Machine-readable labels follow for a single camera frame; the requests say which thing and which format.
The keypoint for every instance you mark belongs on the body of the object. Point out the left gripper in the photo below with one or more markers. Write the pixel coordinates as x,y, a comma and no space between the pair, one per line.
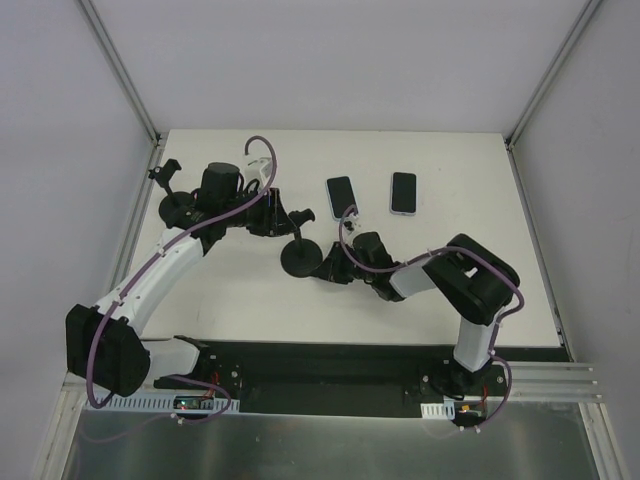
278,219

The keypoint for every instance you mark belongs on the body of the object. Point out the left white cable duct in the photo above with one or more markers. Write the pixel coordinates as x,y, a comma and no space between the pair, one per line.
172,403

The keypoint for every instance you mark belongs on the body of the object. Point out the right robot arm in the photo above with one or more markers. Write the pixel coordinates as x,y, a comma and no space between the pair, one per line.
481,287

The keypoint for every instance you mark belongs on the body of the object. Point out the black phone stand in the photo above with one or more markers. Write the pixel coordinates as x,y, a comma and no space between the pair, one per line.
175,203
301,256

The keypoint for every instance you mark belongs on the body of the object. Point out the left aluminium frame post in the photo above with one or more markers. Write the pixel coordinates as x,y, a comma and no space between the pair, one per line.
99,30

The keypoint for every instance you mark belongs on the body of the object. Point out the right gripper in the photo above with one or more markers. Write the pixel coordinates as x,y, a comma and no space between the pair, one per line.
331,265

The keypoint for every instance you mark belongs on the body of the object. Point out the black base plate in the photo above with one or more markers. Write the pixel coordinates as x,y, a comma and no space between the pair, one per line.
388,381

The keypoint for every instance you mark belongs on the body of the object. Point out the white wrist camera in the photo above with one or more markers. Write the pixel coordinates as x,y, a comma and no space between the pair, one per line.
257,168
350,220

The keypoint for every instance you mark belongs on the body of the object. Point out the right aluminium frame post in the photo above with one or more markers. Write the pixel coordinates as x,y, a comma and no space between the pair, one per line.
562,55

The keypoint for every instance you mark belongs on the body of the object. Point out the aluminium frame post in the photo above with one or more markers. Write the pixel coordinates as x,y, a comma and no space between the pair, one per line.
562,55
99,30

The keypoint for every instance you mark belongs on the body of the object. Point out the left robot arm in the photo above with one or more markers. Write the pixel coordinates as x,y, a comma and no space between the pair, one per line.
103,343

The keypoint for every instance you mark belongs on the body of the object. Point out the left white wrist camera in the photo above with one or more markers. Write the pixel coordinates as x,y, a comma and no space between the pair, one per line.
257,168

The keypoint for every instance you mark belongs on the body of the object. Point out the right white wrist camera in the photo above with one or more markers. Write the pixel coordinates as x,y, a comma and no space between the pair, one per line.
350,220

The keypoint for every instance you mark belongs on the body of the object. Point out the white cable duct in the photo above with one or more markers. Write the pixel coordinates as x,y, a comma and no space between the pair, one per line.
172,403
438,411

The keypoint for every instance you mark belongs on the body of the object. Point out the right white cable duct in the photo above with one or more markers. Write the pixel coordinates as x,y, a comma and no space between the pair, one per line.
438,411

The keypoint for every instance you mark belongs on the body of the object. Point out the phone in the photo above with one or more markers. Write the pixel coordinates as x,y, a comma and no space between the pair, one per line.
403,197
341,196

